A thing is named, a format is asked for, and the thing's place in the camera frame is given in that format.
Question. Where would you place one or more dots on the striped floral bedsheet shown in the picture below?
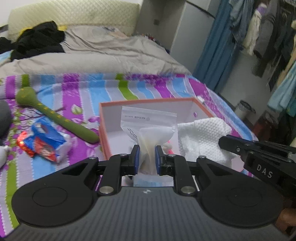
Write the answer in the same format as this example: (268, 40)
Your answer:
(34, 166)

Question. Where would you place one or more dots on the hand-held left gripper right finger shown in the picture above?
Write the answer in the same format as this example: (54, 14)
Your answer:
(158, 162)

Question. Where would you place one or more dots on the person's right hand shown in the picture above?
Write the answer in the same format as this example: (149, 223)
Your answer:
(286, 222)

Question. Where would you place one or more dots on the grey white penguin plush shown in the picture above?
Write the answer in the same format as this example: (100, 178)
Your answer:
(4, 120)

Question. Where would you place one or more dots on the light blue blanket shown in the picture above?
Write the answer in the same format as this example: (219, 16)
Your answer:
(4, 58)

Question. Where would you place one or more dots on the yellow pillow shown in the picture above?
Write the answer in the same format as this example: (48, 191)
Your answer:
(62, 27)

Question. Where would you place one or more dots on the cream quilted headboard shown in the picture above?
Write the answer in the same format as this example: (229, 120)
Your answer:
(81, 14)

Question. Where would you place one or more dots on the white textured towel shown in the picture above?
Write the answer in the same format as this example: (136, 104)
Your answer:
(203, 134)

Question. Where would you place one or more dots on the grey duvet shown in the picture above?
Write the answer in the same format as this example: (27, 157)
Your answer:
(104, 53)

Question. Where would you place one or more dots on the orange cardboard box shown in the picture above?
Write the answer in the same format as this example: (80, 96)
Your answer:
(111, 115)

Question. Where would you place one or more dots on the row of hanging clothes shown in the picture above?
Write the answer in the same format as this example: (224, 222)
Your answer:
(266, 34)

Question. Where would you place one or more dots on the blue curtain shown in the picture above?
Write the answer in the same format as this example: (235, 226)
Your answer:
(215, 58)

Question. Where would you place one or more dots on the small black cloth heap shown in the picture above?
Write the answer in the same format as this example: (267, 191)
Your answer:
(4, 44)

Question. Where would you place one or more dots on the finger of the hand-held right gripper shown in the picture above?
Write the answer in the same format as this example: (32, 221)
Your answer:
(226, 141)
(266, 155)

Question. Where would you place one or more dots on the dark wall switch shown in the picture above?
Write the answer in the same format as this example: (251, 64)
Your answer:
(156, 22)

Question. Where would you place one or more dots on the blue red snack packet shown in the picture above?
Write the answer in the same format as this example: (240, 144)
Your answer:
(44, 139)

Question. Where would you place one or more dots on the small waste bin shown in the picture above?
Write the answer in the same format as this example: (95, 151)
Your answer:
(245, 109)

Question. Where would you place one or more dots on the dark wall socket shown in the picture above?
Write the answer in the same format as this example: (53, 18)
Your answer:
(3, 28)

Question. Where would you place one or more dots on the black clothes pile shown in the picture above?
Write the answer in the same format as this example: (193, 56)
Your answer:
(37, 39)

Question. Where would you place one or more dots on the grey wardrobe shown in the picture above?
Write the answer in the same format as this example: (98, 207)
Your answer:
(189, 34)

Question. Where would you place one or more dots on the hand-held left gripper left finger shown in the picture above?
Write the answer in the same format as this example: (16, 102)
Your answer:
(136, 162)

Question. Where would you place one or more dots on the green plush massage stick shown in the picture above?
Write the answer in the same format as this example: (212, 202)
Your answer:
(25, 96)

